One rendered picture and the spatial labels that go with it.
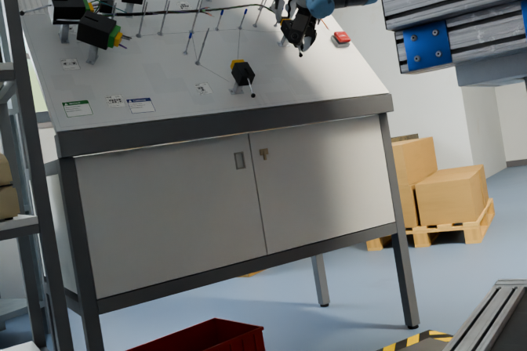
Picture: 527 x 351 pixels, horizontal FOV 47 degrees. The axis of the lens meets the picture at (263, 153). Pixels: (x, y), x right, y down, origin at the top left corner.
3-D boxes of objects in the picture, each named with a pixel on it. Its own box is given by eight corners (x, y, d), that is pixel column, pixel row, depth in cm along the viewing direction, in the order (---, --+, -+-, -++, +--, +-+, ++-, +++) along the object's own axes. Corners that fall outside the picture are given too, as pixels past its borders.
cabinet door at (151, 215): (267, 255, 193) (248, 132, 193) (97, 299, 165) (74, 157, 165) (264, 254, 195) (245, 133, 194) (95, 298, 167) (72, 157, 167)
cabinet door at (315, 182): (397, 221, 220) (379, 114, 220) (269, 255, 193) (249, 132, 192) (391, 221, 222) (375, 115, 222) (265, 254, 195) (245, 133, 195)
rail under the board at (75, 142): (394, 111, 219) (391, 93, 219) (61, 157, 160) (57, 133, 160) (384, 113, 224) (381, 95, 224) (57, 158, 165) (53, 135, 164)
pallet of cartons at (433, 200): (508, 213, 441) (494, 127, 441) (478, 245, 348) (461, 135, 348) (405, 221, 481) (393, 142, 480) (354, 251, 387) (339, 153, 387)
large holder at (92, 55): (55, 37, 184) (58, -2, 174) (110, 58, 186) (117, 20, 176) (45, 50, 179) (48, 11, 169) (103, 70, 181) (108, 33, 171)
